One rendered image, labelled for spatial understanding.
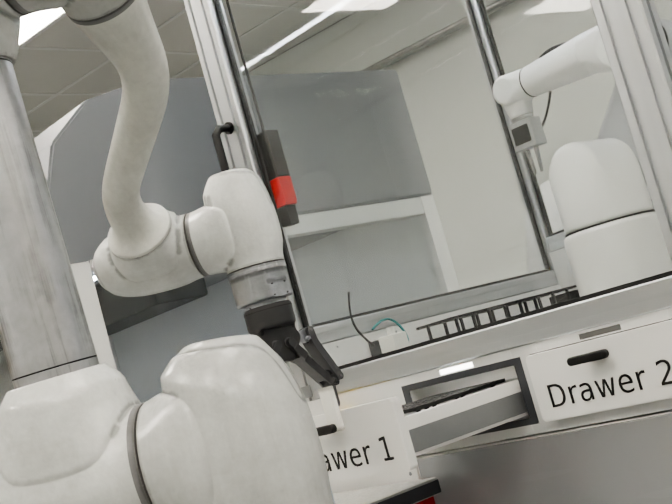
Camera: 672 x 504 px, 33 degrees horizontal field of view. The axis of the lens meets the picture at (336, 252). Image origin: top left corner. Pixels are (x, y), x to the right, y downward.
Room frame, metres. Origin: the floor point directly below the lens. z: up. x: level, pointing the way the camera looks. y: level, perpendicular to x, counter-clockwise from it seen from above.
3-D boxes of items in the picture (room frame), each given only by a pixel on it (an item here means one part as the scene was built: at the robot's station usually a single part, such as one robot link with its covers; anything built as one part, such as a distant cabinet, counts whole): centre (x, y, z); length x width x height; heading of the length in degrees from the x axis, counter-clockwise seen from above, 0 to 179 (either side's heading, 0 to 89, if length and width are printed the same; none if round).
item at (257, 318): (1.74, 0.12, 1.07); 0.08 x 0.07 x 0.09; 132
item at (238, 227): (1.74, 0.14, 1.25); 0.13 x 0.11 x 0.16; 80
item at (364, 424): (1.83, 0.07, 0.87); 0.29 x 0.02 x 0.11; 42
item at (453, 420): (1.97, -0.08, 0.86); 0.40 x 0.26 x 0.06; 132
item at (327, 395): (1.79, 0.07, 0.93); 0.03 x 0.01 x 0.07; 42
